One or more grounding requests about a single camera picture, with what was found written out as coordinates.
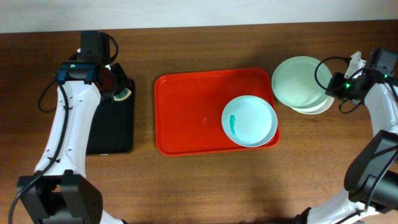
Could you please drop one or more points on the red plastic tray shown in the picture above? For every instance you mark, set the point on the red plastic tray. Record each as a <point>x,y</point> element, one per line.
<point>189,106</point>

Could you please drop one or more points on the mint green plate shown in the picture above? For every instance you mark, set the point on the mint green plate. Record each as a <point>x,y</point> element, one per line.
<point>300,82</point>

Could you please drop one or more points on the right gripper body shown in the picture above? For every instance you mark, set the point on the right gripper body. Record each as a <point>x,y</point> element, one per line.
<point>341,89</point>

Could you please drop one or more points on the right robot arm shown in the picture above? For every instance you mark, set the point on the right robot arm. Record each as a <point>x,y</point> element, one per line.
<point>370,187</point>

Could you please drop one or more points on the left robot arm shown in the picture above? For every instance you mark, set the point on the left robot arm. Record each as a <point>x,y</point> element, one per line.
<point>58,191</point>

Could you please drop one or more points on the white plate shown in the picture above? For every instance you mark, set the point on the white plate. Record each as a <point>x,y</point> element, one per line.
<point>316,109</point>

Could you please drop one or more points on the black rectangular tray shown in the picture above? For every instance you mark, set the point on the black rectangular tray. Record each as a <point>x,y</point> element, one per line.
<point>112,128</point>

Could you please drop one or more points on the light blue plate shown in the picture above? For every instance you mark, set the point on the light blue plate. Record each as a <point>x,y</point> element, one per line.
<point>249,121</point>

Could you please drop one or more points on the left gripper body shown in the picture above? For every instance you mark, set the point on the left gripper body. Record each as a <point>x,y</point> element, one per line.
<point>120,81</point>

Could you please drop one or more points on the green stained sponge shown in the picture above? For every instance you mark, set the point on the green stained sponge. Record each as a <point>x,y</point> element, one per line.
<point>123,95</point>

